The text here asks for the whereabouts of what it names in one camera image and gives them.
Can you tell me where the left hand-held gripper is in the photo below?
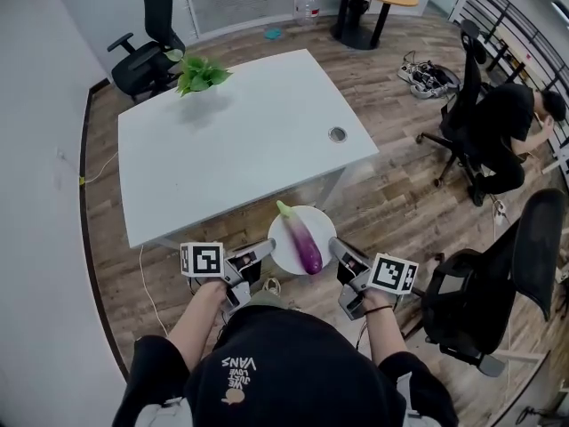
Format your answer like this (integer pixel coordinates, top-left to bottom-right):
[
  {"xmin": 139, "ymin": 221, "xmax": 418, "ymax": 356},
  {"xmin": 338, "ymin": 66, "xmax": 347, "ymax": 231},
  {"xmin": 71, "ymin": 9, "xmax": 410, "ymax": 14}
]
[{"xmin": 180, "ymin": 238, "xmax": 277, "ymax": 316}]

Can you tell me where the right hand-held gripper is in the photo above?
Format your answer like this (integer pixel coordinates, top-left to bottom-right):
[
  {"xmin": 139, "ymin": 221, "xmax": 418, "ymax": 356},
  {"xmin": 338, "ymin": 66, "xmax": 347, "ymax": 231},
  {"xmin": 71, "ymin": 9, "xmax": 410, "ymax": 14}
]
[{"xmin": 327, "ymin": 236, "xmax": 420, "ymax": 322}]

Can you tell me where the white round plate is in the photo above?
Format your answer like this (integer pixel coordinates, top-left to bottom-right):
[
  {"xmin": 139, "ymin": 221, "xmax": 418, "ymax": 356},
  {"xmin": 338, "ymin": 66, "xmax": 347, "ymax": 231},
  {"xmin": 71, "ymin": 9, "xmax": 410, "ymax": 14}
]
[{"xmin": 267, "ymin": 205, "xmax": 338, "ymax": 277}]

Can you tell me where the purple eggplant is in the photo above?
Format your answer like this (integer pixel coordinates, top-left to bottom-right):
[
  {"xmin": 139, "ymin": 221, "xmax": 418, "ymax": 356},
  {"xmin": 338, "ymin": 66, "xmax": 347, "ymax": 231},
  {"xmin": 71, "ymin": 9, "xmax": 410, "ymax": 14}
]
[{"xmin": 276, "ymin": 199, "xmax": 325, "ymax": 276}]

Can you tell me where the person's right forearm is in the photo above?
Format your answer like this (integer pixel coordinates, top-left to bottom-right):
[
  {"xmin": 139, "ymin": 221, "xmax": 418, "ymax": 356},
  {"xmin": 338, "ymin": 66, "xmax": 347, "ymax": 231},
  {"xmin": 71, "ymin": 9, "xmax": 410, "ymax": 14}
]
[{"xmin": 362, "ymin": 289, "xmax": 413, "ymax": 368}]

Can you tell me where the person's left forearm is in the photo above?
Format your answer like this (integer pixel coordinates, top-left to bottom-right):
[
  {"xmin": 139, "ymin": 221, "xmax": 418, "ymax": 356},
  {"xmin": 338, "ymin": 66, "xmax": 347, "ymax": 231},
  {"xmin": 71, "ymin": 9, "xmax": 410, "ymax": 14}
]
[{"xmin": 166, "ymin": 278, "xmax": 230, "ymax": 373}]

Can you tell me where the white square table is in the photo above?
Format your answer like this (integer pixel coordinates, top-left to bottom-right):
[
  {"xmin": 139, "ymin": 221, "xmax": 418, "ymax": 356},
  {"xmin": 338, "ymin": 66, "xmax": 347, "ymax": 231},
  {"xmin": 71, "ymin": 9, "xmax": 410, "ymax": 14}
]
[{"xmin": 116, "ymin": 48, "xmax": 381, "ymax": 251}]

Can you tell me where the person's black t-shirt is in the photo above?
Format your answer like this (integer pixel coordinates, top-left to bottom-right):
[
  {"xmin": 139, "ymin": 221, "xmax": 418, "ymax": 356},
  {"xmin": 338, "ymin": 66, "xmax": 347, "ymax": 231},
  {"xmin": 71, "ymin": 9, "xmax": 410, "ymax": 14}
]
[{"xmin": 113, "ymin": 304, "xmax": 459, "ymax": 427}]

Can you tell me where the green potted plant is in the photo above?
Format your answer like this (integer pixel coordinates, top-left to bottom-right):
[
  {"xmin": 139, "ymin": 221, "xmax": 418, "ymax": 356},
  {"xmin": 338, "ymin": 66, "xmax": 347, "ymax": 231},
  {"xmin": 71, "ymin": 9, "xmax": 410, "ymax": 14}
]
[{"xmin": 164, "ymin": 49, "xmax": 234, "ymax": 98}]

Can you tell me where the black mesh office chair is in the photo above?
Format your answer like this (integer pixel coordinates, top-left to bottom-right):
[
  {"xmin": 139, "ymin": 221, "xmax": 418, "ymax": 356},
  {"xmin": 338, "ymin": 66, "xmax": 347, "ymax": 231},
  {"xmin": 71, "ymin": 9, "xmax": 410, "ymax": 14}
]
[{"xmin": 421, "ymin": 188, "xmax": 566, "ymax": 378}]

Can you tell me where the black high-back office chair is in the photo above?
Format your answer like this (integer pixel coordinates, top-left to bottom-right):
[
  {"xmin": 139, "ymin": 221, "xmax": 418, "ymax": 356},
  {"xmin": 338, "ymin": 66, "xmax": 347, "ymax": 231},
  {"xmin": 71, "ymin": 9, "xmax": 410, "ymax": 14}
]
[{"xmin": 415, "ymin": 19, "xmax": 494, "ymax": 207}]

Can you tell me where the black office chair with headrest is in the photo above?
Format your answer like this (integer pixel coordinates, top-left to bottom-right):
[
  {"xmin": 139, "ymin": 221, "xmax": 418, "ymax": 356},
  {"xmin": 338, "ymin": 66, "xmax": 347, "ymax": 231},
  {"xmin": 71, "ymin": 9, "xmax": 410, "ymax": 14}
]
[{"xmin": 107, "ymin": 0, "xmax": 187, "ymax": 103}]

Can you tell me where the large clear water jug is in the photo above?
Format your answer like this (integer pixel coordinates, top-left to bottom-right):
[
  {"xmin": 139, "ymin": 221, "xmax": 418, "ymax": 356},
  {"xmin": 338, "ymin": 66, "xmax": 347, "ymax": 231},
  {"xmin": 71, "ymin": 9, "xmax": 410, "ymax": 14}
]
[{"xmin": 294, "ymin": 0, "xmax": 321, "ymax": 27}]

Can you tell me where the black metal railing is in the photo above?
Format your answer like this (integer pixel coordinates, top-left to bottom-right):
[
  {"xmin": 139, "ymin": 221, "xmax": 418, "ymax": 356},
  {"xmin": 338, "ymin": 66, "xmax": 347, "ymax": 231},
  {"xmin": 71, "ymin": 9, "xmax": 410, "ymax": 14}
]
[{"xmin": 448, "ymin": 0, "xmax": 569, "ymax": 173}]

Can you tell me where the white floor cable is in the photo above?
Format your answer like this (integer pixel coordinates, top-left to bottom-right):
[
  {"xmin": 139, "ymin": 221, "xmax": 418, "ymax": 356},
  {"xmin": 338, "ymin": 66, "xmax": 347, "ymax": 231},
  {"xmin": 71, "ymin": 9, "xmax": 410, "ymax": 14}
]
[{"xmin": 139, "ymin": 245, "xmax": 171, "ymax": 337}]

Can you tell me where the grey device with cables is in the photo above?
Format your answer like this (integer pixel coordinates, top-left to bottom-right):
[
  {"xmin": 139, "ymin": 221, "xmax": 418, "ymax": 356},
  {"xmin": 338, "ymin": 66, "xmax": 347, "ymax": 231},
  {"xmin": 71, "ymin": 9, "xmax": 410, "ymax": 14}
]
[{"xmin": 397, "ymin": 50, "xmax": 461, "ymax": 101}]

